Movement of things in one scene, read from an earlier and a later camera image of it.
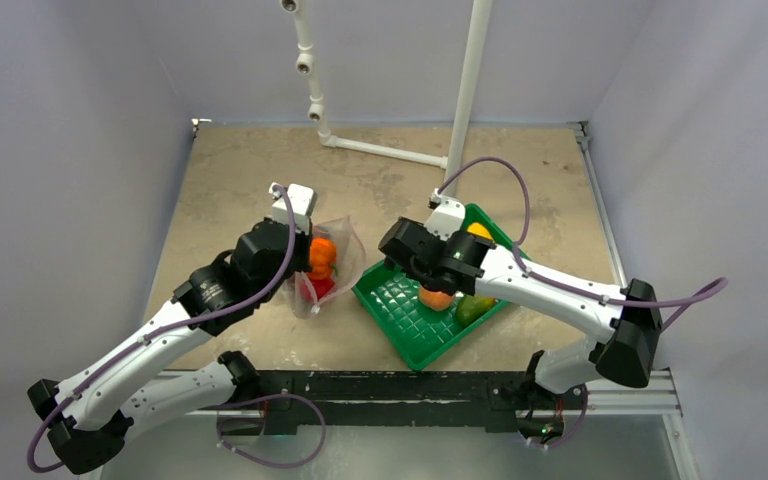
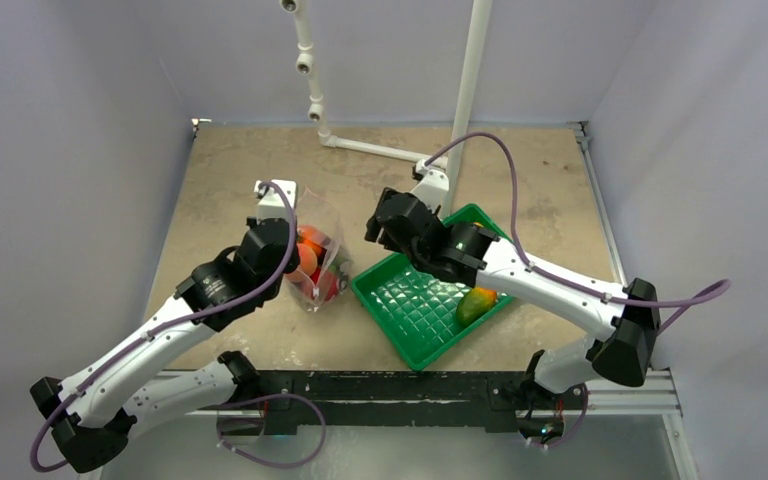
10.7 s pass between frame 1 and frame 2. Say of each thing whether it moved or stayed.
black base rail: stayed
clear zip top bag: moved
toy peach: moved
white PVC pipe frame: stayed
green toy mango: stayed
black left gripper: moved
